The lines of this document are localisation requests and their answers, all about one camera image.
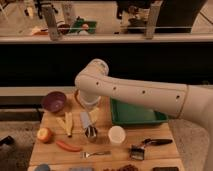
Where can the green plastic tray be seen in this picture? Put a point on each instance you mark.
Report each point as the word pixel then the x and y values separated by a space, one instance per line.
pixel 127 114

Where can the white plastic cup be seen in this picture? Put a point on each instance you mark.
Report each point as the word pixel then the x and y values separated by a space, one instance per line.
pixel 116 135

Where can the blue round object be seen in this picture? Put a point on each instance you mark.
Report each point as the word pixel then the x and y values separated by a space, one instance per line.
pixel 42 167

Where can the orange carrot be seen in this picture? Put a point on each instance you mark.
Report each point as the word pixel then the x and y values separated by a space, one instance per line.
pixel 68 147

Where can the brown pile of nuts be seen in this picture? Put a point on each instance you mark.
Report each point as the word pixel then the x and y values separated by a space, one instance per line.
pixel 123 168

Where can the purple bowl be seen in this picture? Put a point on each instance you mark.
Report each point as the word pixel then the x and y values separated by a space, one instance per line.
pixel 54 101

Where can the black handled peeler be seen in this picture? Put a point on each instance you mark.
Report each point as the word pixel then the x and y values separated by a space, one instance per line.
pixel 156 142

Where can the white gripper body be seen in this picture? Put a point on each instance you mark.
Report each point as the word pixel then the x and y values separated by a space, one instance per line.
pixel 93 114

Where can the dark brown block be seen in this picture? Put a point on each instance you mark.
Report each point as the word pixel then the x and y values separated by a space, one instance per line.
pixel 165 169

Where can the right metal frame post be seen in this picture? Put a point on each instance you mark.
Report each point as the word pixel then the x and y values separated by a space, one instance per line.
pixel 152 18

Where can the yellow banana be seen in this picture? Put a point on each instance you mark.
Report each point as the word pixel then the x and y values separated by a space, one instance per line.
pixel 66 123

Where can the metal frame post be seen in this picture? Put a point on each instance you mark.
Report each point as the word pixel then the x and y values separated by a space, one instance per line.
pixel 152 18
pixel 49 16

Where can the black object on floor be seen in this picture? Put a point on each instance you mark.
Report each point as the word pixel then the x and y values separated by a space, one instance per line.
pixel 7 140

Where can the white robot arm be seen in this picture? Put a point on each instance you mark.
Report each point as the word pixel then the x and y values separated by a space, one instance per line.
pixel 189 102

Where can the small metal cup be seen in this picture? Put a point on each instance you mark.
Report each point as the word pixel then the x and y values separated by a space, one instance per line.
pixel 91 133

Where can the red bowl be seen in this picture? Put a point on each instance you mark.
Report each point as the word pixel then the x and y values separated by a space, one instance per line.
pixel 77 99

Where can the silver fork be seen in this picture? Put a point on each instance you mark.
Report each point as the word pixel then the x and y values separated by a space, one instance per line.
pixel 87 154

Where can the red yellow apple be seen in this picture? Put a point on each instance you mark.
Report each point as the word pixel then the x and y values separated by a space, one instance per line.
pixel 44 135

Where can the left metal frame post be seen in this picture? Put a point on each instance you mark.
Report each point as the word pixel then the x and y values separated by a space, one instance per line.
pixel 49 16

